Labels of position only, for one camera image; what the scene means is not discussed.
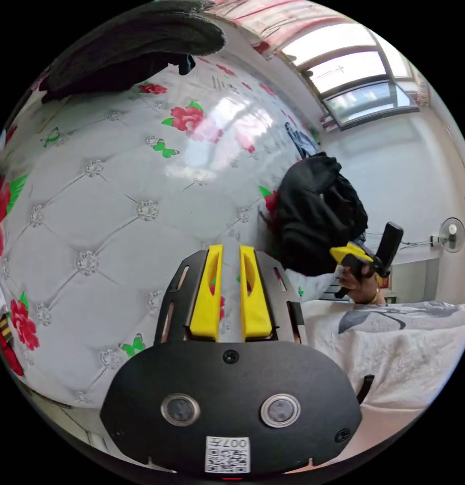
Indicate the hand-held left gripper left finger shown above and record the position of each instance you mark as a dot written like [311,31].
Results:
[206,303]

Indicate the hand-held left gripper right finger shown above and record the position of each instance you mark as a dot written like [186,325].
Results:
[255,307]

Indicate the black pants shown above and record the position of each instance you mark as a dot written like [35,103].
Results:
[315,219]

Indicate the person's right hand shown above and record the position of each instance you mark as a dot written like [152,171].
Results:
[359,286]

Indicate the person's body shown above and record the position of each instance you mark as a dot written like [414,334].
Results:
[399,348]

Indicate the bed with floral quilted sheet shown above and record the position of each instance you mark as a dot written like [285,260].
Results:
[115,212]

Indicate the window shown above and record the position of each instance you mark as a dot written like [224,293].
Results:
[353,72]

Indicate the pink patterned curtain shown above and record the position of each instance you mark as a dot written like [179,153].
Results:
[262,21]

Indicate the pile of clothes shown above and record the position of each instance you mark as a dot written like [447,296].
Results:
[133,45]

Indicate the white wall fan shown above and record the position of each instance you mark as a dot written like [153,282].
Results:
[452,233]

